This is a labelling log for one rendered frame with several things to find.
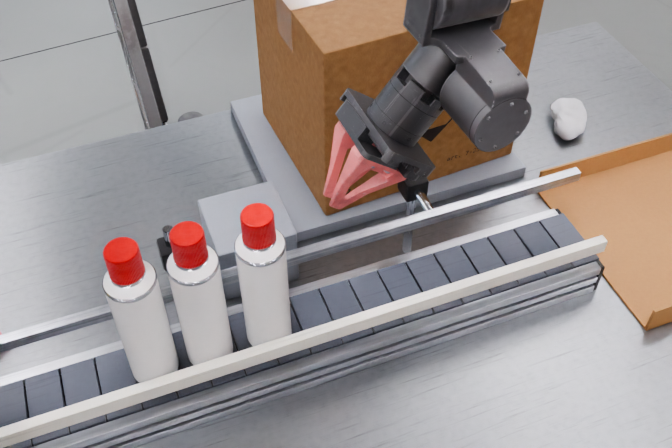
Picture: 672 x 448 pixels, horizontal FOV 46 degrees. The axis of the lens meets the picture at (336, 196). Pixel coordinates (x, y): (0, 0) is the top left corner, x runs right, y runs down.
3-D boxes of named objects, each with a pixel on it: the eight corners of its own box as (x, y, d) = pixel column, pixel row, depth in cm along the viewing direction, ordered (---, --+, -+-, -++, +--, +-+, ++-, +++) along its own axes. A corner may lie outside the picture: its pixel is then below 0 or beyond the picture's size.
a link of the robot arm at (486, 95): (497, -48, 69) (411, -32, 66) (578, 22, 62) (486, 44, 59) (470, 64, 77) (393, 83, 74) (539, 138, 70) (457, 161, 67)
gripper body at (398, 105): (378, 166, 71) (430, 103, 68) (334, 100, 78) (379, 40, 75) (425, 183, 75) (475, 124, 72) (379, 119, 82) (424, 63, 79)
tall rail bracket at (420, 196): (414, 285, 102) (424, 196, 90) (391, 245, 107) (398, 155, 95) (437, 278, 103) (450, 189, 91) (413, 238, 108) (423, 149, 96)
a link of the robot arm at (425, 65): (468, 25, 75) (432, 3, 71) (509, 66, 71) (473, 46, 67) (423, 81, 78) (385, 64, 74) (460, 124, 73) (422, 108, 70)
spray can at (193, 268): (194, 379, 87) (165, 260, 72) (182, 341, 90) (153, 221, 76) (239, 364, 88) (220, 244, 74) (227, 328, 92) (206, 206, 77)
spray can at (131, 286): (137, 395, 86) (96, 277, 71) (128, 356, 89) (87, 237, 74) (184, 380, 87) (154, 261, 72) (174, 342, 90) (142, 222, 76)
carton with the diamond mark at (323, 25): (325, 217, 108) (323, 53, 88) (262, 113, 123) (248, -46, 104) (512, 154, 117) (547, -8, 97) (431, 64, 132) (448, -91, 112)
